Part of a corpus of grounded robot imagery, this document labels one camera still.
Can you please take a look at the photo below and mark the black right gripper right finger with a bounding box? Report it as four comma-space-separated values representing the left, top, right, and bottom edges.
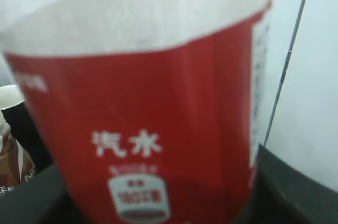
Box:
253, 146, 337, 224

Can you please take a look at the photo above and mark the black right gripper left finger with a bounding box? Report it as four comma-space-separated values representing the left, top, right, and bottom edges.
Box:
1, 164, 79, 223

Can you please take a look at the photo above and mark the cola bottle red label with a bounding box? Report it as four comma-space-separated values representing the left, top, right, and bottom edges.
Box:
1, 0, 272, 223

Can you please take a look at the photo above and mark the brown Nescafe coffee bottle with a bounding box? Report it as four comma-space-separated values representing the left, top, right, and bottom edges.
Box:
0, 115, 36, 195

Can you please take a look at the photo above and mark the black ceramic mug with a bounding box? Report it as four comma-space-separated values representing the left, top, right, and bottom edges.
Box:
1, 85, 53, 172

